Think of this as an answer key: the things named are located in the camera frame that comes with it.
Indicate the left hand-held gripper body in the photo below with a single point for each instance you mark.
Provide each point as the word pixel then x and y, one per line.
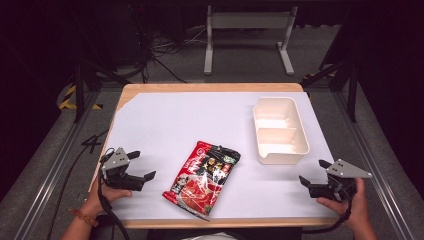
pixel 115 160

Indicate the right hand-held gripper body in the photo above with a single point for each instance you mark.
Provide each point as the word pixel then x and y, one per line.
pixel 346 170

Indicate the person's right hand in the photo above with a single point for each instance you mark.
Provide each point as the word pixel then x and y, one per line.
pixel 355 210

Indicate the person's left hand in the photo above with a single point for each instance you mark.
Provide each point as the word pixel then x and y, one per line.
pixel 95 205

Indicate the white plastic divided container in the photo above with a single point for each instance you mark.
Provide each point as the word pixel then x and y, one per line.
pixel 280 133

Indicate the red food packet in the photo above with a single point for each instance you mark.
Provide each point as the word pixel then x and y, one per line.
pixel 203 180

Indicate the white table mat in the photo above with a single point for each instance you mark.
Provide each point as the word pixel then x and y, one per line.
pixel 200 116

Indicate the yellow black striped tape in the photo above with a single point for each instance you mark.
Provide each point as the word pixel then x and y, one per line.
pixel 66 98

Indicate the black metal stand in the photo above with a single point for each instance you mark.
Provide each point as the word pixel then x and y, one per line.
pixel 351 90
pixel 79 86

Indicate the white metal stand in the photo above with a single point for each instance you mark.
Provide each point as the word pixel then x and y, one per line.
pixel 250 20

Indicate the aluminium floor rail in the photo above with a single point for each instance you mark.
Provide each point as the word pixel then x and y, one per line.
pixel 50 176
pixel 376 166

